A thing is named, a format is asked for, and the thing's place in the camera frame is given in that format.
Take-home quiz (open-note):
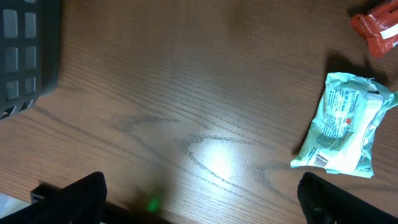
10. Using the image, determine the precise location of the orange snack bar wrapper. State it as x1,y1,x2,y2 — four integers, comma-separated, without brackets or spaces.
350,0,397,58

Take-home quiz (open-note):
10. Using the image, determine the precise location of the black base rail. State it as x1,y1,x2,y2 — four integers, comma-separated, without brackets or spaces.
30,184,171,224

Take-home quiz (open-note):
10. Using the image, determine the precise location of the mint green wipes packet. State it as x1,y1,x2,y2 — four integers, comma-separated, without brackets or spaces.
290,72,397,178

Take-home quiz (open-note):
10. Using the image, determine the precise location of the grey plastic mesh basket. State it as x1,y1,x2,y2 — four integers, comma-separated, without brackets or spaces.
1,0,61,119

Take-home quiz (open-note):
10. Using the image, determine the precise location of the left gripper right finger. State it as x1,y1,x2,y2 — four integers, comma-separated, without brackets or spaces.
297,172,397,224

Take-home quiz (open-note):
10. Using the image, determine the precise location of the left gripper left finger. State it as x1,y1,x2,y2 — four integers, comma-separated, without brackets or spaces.
1,172,107,224

